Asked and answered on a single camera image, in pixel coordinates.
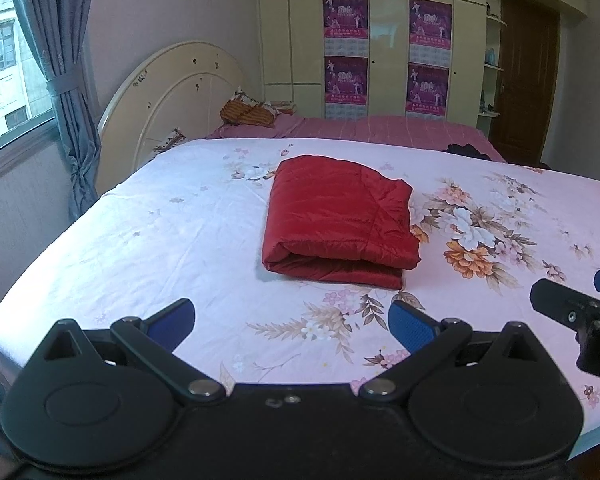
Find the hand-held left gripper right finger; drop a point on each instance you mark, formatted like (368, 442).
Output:
(412, 327)

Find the cream wardrobe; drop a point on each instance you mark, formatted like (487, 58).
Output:
(387, 35)

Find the blue vase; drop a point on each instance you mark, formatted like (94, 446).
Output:
(490, 55)

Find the purple wall poster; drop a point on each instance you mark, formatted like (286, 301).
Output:
(427, 87)
(430, 22)
(346, 82)
(346, 17)

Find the red puffer jacket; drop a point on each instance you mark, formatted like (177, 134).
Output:
(335, 215)

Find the brown wooden door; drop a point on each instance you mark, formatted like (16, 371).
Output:
(525, 75)

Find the cream corner shelf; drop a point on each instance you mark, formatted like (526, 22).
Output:
(492, 70)

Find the blue curtain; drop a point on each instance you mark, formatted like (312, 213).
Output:
(65, 60)

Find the window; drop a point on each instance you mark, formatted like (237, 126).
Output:
(10, 70)

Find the brown patterned cushion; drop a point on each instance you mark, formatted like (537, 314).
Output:
(170, 141)

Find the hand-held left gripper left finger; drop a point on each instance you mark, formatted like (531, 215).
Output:
(172, 322)

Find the bed with pink sheet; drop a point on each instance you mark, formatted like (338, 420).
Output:
(380, 132)

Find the black cloth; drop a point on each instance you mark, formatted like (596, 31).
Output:
(467, 152)

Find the cream round headboard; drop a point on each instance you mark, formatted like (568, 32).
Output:
(180, 85)

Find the bed with floral sheet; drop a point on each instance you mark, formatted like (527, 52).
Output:
(155, 240)

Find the pale folded cloth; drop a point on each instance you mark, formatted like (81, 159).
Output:
(284, 107)

